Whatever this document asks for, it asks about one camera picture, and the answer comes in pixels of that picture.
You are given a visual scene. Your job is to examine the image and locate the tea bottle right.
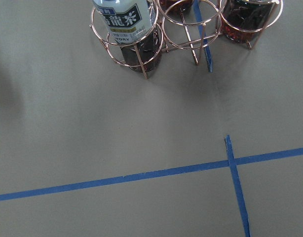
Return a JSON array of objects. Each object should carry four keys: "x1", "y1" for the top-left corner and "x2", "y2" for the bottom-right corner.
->
[{"x1": 222, "y1": 0, "x2": 272, "y2": 43}]

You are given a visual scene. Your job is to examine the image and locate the tea bottle left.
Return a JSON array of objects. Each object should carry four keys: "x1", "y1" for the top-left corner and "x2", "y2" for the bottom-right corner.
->
[{"x1": 93, "y1": 0, "x2": 161, "y2": 73}]

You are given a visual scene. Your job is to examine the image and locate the copper wire bottle rack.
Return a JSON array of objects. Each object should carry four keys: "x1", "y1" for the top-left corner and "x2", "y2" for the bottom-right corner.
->
[{"x1": 90, "y1": 0, "x2": 284, "y2": 76}]

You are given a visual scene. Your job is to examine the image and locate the tea bottle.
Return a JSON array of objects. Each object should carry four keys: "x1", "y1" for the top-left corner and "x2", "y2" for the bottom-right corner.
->
[
  {"x1": 222, "y1": 0, "x2": 272, "y2": 43},
  {"x1": 159, "y1": 0, "x2": 194, "y2": 13},
  {"x1": 93, "y1": 0, "x2": 161, "y2": 73}
]

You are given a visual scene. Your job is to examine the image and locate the tea bottle front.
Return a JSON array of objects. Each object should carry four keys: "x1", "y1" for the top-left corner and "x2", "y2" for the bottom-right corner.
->
[{"x1": 159, "y1": 0, "x2": 194, "y2": 13}]

